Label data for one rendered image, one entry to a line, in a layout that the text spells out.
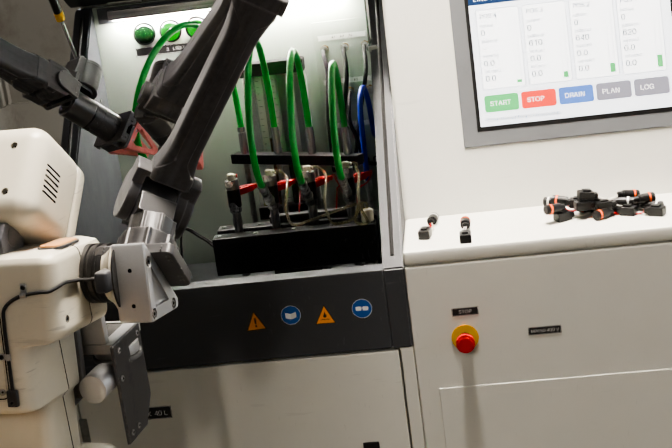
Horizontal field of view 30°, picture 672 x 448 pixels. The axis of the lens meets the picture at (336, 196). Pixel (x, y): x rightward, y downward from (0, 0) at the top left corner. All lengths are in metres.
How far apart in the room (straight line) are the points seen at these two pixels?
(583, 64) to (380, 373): 0.74
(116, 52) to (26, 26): 2.47
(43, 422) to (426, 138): 1.06
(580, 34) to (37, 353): 1.30
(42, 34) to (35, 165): 3.55
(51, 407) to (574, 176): 1.19
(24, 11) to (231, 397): 3.11
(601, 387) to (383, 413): 0.42
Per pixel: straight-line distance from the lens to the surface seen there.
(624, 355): 2.44
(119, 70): 2.90
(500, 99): 2.55
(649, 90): 2.58
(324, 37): 2.81
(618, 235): 2.36
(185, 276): 1.79
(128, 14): 2.85
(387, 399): 2.46
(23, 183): 1.78
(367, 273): 2.36
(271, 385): 2.47
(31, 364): 1.79
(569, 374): 2.45
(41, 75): 2.33
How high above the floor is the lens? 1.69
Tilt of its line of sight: 15 degrees down
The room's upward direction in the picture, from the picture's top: 8 degrees counter-clockwise
